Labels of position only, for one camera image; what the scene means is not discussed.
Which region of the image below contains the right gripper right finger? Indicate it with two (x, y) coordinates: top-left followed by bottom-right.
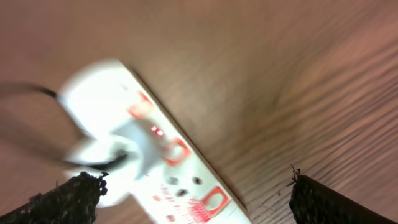
(289, 168), (395, 224)

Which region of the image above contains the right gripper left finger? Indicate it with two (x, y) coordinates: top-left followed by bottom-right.
(1, 172), (109, 224)

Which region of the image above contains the black USB charging cable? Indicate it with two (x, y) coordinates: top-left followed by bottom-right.
(0, 81), (130, 171)

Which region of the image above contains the white power strip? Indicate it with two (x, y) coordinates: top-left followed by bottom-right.
(60, 60), (249, 224)

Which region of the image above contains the white charger plug adapter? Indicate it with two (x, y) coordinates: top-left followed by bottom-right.
(63, 119), (162, 208)

